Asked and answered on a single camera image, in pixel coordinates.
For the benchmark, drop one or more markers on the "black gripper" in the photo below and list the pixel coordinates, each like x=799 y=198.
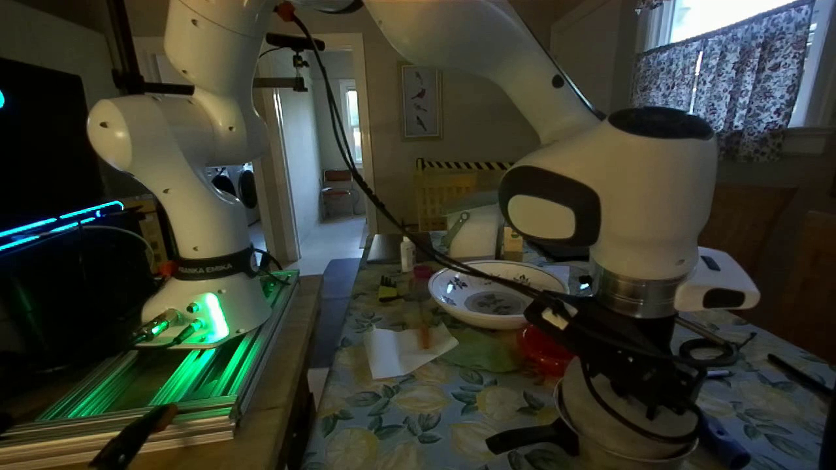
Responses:
x=610 y=340

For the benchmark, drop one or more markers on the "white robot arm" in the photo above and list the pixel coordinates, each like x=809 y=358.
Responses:
x=653 y=191

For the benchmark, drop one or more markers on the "red plastic object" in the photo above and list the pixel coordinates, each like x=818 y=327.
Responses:
x=543 y=348

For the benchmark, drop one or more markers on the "black stick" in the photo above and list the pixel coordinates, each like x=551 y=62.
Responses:
x=798 y=375

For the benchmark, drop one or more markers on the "green soft object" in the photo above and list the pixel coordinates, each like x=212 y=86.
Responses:
x=487 y=348

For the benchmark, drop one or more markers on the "white floral print bowl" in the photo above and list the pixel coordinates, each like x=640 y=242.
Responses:
x=492 y=297

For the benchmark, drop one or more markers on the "wooden bench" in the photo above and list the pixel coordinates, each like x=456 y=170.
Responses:
x=785 y=251

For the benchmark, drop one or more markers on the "lemon print tablecloth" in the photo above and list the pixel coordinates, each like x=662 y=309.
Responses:
x=419 y=409

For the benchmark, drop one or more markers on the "white paper napkin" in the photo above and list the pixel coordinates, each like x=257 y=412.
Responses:
x=406 y=343

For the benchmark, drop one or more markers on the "radiator with striped tape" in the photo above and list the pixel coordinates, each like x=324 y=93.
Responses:
x=457 y=191

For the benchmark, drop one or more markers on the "small white bottle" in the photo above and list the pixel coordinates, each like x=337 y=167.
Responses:
x=406 y=251

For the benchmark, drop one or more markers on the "floral cafe curtain panel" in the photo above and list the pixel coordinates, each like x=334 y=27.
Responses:
x=733 y=69

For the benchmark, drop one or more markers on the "black metal pole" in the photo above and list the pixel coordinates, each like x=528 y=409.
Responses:
x=120 y=54

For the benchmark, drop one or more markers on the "black monitor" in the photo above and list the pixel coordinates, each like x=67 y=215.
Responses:
x=52 y=174

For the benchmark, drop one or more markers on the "bird wall picture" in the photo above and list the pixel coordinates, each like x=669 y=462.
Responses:
x=421 y=100

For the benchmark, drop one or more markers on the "green lit base plate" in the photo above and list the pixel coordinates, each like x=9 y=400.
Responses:
x=174 y=375

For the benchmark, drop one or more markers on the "black camera stand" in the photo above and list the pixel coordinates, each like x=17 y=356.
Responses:
x=290 y=43

